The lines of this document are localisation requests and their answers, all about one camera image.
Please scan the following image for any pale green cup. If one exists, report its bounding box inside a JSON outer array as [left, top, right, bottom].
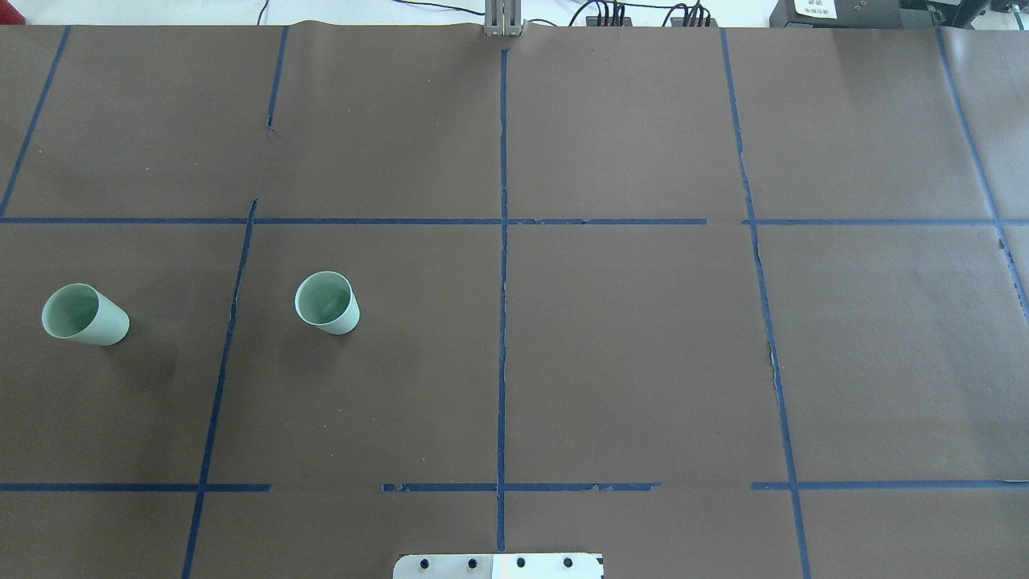
[[294, 272, 361, 335], [41, 283, 131, 346]]

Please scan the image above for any brown paper table cover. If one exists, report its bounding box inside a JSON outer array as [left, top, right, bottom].
[[2, 22, 1027, 578]]

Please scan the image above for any black power strip left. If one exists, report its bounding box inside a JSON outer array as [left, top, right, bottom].
[[576, 1, 633, 28]]

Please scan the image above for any black power strip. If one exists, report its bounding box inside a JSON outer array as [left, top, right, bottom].
[[576, 1, 633, 28], [662, 2, 717, 28]]

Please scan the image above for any black power strip right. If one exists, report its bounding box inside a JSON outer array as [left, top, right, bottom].
[[662, 2, 717, 28]]

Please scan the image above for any black box with label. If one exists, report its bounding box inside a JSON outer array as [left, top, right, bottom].
[[769, 1, 934, 30]]

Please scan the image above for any aluminium frame post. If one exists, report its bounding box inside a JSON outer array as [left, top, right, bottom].
[[484, 0, 525, 37]]

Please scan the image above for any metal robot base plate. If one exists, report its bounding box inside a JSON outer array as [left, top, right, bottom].
[[392, 552, 605, 578]]

